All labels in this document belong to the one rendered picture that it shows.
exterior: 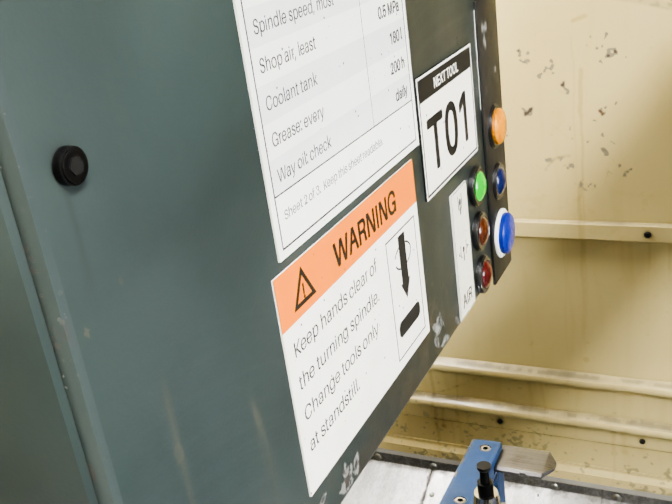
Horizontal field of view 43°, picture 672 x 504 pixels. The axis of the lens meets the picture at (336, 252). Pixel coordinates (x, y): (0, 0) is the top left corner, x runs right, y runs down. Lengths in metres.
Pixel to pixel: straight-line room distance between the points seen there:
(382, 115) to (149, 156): 0.18
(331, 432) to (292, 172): 0.12
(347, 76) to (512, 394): 1.23
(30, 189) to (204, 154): 0.08
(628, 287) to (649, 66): 0.35
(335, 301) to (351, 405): 0.06
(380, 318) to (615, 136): 0.94
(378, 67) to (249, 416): 0.18
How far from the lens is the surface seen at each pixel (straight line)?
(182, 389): 0.30
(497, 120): 0.60
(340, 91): 0.39
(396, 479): 1.74
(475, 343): 1.55
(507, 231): 0.63
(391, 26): 0.45
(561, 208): 1.39
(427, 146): 0.49
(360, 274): 0.41
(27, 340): 0.26
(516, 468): 1.12
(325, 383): 0.39
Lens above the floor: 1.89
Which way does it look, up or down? 22 degrees down
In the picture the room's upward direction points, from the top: 8 degrees counter-clockwise
